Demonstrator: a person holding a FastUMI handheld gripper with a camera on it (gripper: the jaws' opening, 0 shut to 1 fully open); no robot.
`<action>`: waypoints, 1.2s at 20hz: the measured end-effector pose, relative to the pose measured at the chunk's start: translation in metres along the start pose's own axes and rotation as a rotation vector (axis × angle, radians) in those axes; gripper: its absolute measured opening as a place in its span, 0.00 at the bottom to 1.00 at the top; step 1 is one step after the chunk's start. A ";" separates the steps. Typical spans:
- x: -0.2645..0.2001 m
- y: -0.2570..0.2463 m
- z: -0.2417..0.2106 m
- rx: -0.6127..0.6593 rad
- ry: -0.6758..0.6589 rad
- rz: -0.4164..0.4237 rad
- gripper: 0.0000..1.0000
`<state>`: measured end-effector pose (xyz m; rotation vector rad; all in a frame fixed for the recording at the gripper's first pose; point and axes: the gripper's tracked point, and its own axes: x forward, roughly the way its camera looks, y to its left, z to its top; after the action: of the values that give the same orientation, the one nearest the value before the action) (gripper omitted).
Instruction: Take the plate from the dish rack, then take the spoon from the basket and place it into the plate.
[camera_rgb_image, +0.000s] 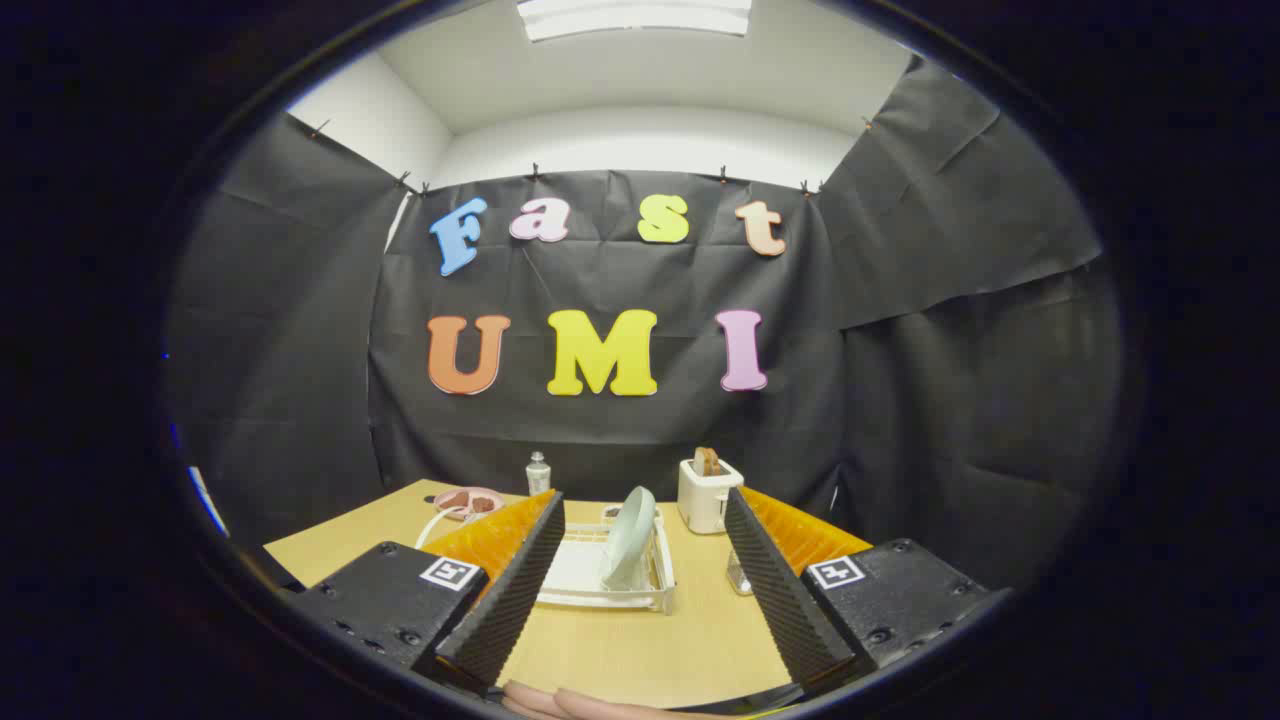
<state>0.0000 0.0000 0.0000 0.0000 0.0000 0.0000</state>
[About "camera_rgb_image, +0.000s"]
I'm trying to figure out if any pale green plate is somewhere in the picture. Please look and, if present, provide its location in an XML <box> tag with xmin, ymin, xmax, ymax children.
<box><xmin>600</xmin><ymin>487</ymin><xmax>658</xmax><ymax>591</ymax></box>

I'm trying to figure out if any white drip tray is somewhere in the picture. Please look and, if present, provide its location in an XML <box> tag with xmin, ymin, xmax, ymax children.
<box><xmin>540</xmin><ymin>537</ymin><xmax>656</xmax><ymax>601</ymax></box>

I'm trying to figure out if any ceiling light panel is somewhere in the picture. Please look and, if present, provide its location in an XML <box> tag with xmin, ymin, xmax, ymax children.
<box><xmin>515</xmin><ymin>0</ymin><xmax>753</xmax><ymax>43</ymax></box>

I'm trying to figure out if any white wire dish rack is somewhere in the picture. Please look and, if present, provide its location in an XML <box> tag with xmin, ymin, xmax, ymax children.
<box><xmin>415</xmin><ymin>505</ymin><xmax>678</xmax><ymax>614</ymax></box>

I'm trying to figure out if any pink bowl with food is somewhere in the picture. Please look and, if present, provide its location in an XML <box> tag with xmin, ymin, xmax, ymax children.
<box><xmin>433</xmin><ymin>487</ymin><xmax>506</xmax><ymax>521</ymax></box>

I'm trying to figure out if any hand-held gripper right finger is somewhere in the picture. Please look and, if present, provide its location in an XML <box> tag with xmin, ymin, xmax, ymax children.
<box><xmin>725</xmin><ymin>487</ymin><xmax>1011</xmax><ymax>698</ymax></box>

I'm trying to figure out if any white toaster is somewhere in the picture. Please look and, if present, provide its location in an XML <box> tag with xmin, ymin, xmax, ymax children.
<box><xmin>677</xmin><ymin>457</ymin><xmax>745</xmax><ymax>535</ymax></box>

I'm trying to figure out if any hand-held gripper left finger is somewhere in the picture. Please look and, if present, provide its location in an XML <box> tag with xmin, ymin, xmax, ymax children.
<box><xmin>290</xmin><ymin>490</ymin><xmax>566</xmax><ymax>696</ymax></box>

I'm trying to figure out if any black backdrop cloth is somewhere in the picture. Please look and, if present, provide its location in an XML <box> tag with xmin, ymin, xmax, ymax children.
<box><xmin>165</xmin><ymin>55</ymin><xmax>1126</xmax><ymax>591</ymax></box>

